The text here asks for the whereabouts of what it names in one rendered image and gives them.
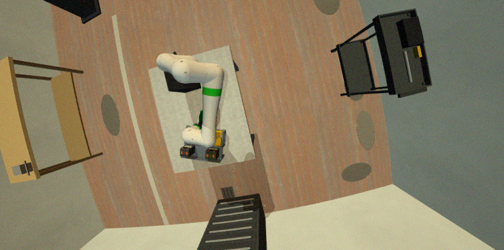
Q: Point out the yellow bin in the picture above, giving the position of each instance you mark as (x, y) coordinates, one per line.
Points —
(218, 140)

